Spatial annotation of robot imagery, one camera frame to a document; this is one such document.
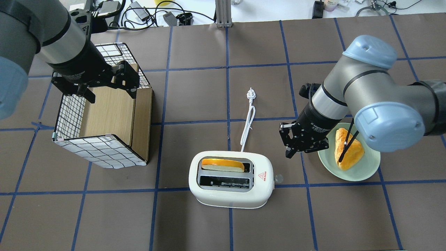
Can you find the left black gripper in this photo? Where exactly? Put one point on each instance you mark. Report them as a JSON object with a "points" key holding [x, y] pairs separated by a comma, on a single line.
{"points": [[84, 65]]}

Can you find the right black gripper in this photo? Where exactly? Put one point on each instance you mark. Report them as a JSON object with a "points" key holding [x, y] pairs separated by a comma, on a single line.
{"points": [[312, 122]]}

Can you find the white two-slot toaster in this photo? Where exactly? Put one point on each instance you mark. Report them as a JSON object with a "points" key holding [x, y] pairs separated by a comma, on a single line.
{"points": [[248, 190]]}

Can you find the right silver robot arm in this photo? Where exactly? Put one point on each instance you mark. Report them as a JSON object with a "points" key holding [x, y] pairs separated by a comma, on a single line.
{"points": [[388, 116]]}

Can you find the yellow bread slice in toaster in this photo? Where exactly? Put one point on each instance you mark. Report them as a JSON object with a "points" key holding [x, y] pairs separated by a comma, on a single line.
{"points": [[224, 165]]}

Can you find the golden triangular pastry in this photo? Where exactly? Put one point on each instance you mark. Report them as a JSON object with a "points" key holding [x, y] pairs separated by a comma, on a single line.
{"points": [[353, 154]]}

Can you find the light green plate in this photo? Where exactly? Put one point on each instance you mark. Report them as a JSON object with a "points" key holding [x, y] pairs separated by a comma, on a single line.
{"points": [[363, 169]]}

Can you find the black power adapter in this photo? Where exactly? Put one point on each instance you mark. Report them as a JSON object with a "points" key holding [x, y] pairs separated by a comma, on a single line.
{"points": [[318, 9]]}

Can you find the wire basket with wooden shelf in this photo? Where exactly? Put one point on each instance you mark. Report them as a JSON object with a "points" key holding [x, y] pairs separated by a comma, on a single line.
{"points": [[114, 131]]}

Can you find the aluminium frame post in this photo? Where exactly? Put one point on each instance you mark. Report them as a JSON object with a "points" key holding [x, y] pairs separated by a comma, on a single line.
{"points": [[223, 13]]}

